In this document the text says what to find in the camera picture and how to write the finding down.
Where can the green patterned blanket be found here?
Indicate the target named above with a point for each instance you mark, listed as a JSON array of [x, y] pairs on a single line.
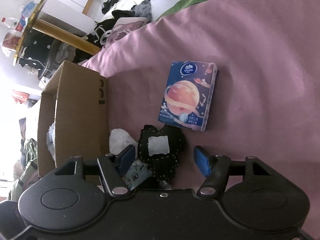
[[25, 171]]

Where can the pink bear cushion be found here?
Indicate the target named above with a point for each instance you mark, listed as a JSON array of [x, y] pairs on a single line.
[[122, 27]]

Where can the round white gold table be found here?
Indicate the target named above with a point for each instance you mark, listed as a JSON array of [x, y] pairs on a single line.
[[35, 23]]

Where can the brown cardboard box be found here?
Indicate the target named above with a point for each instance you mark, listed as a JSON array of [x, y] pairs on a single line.
[[75, 98]]

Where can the blue white plastic bag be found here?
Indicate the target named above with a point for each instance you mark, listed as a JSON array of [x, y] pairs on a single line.
[[28, 9]]

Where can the white kitchen cabinet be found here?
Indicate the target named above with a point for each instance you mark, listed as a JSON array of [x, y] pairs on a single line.
[[75, 16]]

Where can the grey pink plush toy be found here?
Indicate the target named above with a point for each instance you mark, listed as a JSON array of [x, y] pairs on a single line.
[[50, 140]]

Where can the black heart fabric pouch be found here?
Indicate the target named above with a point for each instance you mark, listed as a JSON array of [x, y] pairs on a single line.
[[161, 150]]

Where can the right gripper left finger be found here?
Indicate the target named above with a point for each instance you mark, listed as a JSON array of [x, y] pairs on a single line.
[[113, 168]]

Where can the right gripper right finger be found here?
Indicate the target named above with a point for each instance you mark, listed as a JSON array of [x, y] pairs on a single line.
[[215, 169]]

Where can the pink bed sheet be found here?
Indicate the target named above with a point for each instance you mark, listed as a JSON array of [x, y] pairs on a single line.
[[266, 95]]

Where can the red snack bag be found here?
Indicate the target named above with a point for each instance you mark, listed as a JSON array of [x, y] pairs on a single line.
[[11, 40]]

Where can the water bottle red label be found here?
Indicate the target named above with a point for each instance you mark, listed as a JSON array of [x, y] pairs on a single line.
[[12, 23]]

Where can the black clothes pile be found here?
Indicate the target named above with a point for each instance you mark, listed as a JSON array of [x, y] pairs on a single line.
[[103, 29]]

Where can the white tissue bag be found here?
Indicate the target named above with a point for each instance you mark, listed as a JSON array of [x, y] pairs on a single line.
[[119, 139]]

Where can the grey blue small pouch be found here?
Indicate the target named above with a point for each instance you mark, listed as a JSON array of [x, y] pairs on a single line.
[[137, 173]]

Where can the black polka dot bag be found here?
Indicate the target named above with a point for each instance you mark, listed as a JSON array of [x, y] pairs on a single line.
[[40, 51]]

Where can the green cartoon leaf rug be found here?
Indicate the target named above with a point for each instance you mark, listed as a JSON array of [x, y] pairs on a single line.
[[180, 5]]

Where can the blue planet tissue pack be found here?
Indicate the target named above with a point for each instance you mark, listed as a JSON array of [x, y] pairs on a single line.
[[188, 94]]

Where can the black slippers pair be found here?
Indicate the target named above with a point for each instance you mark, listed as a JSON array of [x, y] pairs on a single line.
[[106, 6]]

